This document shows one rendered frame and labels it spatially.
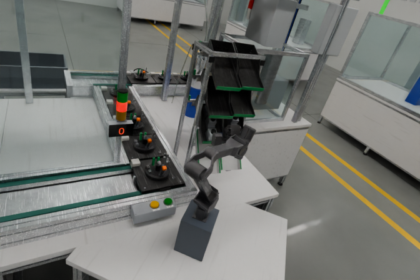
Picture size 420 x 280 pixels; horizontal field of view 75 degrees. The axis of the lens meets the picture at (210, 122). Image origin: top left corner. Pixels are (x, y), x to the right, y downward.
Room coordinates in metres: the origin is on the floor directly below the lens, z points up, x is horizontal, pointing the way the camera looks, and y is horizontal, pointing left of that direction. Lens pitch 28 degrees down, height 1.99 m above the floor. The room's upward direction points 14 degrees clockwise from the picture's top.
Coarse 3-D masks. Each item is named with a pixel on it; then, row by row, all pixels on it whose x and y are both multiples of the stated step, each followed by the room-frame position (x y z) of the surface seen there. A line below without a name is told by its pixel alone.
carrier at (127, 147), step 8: (152, 128) 1.44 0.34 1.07; (128, 136) 1.41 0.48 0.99; (136, 136) 1.46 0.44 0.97; (144, 136) 1.38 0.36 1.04; (152, 136) 1.51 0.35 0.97; (128, 144) 1.36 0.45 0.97; (136, 144) 1.33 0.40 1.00; (144, 144) 1.37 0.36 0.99; (152, 144) 1.39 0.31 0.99; (160, 144) 1.44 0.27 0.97; (128, 152) 1.28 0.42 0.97; (136, 152) 1.30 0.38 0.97; (144, 152) 1.32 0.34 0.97; (152, 152) 1.34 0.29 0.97
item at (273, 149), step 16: (288, 112) 2.77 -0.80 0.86; (256, 128) 2.22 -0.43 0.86; (272, 128) 2.31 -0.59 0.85; (288, 128) 2.44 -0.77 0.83; (304, 128) 2.60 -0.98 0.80; (256, 144) 2.24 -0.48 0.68; (272, 144) 2.37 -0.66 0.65; (288, 144) 2.50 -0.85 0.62; (256, 160) 2.29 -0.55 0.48; (272, 160) 2.42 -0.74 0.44; (288, 160) 2.56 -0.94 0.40; (272, 176) 2.48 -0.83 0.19
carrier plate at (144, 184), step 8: (144, 160) 1.25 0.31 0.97; (160, 160) 1.29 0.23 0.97; (168, 160) 1.31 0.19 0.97; (136, 168) 1.17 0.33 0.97; (144, 168) 1.18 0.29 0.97; (176, 168) 1.25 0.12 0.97; (136, 176) 1.10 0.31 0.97; (144, 176) 1.12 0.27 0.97; (176, 176) 1.18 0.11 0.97; (144, 184) 1.06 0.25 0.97; (152, 184) 1.07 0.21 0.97; (160, 184) 1.09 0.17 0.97; (168, 184) 1.10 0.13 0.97; (176, 184) 1.12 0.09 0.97; (184, 184) 1.15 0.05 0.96; (144, 192) 1.02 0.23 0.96
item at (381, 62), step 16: (368, 32) 4.68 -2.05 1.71; (384, 32) 4.49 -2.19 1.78; (400, 32) 4.32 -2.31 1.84; (416, 32) 4.15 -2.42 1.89; (368, 48) 4.58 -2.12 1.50; (384, 48) 4.39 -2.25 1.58; (400, 48) 4.23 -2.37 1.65; (416, 48) 4.07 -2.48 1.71; (352, 64) 4.68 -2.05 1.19; (368, 64) 4.48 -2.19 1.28; (384, 64) 4.30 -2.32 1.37; (400, 64) 4.13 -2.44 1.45; (416, 64) 3.98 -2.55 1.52; (352, 80) 4.58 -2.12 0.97; (368, 80) 4.39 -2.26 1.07; (384, 80) 4.20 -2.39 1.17; (400, 80) 4.04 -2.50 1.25; (416, 80) 3.89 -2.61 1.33; (384, 96) 4.11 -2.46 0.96; (400, 96) 3.95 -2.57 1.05; (416, 96) 3.80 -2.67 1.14; (416, 112) 3.71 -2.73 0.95
